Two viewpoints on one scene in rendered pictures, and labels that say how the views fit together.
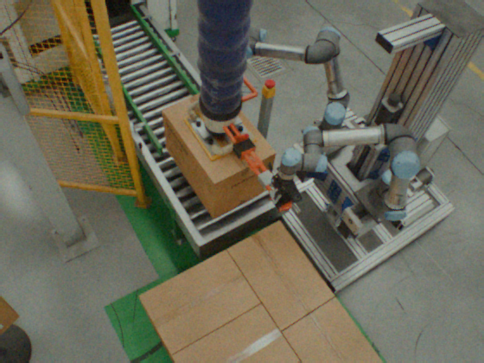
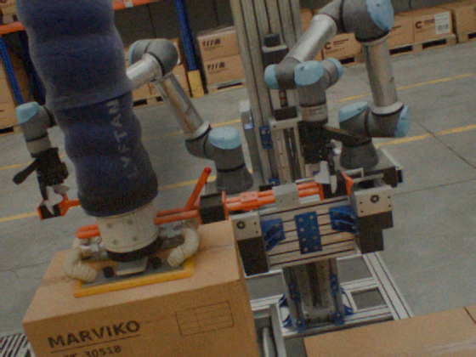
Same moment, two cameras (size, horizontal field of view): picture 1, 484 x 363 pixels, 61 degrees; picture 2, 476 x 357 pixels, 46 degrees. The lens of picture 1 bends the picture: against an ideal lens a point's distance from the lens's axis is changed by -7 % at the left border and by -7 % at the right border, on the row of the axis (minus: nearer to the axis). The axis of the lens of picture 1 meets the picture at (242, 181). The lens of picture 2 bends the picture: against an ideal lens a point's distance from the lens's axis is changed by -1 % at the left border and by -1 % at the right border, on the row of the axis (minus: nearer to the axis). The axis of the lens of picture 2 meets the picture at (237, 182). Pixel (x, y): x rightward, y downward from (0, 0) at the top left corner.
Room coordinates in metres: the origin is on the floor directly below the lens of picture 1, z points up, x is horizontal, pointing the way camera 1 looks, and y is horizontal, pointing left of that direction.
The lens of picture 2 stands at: (0.35, 1.11, 1.86)
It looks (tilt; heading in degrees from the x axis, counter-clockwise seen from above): 22 degrees down; 310
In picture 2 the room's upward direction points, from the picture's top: 12 degrees counter-clockwise
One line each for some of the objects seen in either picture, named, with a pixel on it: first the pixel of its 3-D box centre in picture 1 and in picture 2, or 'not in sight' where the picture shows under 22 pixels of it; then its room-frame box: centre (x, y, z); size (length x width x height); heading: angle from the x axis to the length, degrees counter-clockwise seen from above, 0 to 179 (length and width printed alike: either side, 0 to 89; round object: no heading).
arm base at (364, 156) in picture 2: (384, 194); (358, 150); (1.27, -0.77, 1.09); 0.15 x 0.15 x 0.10
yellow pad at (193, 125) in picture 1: (204, 134); (133, 271); (1.51, 0.24, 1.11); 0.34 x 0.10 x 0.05; 37
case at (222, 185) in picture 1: (216, 150); (153, 318); (1.56, 0.17, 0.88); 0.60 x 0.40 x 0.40; 39
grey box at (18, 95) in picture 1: (12, 79); not in sight; (1.30, 1.12, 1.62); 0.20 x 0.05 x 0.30; 38
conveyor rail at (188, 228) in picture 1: (124, 123); not in sight; (2.00, 0.92, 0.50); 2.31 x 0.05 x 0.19; 38
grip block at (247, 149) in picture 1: (244, 148); (212, 207); (1.36, 0.01, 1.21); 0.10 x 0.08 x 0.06; 127
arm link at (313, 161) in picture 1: (313, 159); (319, 74); (1.13, -0.29, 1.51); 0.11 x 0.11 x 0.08; 3
